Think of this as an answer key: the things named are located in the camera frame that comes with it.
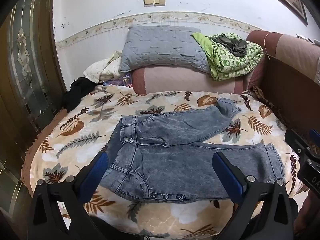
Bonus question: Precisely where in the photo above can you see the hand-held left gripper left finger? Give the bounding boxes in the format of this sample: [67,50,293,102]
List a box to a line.
[27,151,109,240]

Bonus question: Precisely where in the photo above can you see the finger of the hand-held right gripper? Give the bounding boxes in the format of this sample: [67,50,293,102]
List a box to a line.
[284,129,310,155]
[309,129,320,153]

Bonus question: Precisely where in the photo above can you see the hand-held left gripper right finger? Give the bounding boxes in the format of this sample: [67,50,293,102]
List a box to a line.
[212,151,300,240]

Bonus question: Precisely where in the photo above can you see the grey blue denim pants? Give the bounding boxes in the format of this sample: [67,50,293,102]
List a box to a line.
[100,98,285,203]

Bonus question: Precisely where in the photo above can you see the person's right forearm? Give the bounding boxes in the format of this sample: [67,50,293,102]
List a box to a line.
[294,190,320,240]

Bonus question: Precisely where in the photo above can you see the beige leaf printed blanket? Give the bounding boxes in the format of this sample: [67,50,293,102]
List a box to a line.
[21,84,304,240]

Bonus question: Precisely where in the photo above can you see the brown patterned cloth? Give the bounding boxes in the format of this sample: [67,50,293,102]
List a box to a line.
[250,85,285,122]

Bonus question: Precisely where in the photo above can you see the brown fringed bedspread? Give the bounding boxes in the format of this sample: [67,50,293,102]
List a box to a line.
[21,109,68,183]

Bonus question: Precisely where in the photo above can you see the black cloth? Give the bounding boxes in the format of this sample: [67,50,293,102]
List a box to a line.
[61,77,97,113]

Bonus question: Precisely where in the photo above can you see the pink brown sofa armrest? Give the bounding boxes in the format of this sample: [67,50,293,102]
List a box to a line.
[246,30,320,90]

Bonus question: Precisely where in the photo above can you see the purple plastic packet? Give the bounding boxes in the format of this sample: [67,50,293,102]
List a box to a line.
[102,74,133,88]

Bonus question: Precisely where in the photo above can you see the green patterned quilt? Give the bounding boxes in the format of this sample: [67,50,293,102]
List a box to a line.
[191,32,264,81]

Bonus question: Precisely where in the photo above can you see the pink sofa back cushion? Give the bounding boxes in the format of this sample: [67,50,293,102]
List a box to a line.
[131,65,250,96]

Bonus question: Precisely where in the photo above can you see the cream patterned cloth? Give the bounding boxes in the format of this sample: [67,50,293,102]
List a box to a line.
[83,50,123,83]

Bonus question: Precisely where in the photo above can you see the dark olive cloth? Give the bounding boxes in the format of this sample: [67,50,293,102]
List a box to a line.
[212,34,248,57]

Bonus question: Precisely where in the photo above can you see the wooden door with stained glass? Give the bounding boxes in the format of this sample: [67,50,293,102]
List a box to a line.
[0,0,68,205]

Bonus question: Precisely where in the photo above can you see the grey quilted pillow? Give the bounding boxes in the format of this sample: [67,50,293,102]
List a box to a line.
[119,25,213,74]

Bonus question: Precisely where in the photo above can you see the beige string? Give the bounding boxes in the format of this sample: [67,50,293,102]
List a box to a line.
[262,32,272,60]

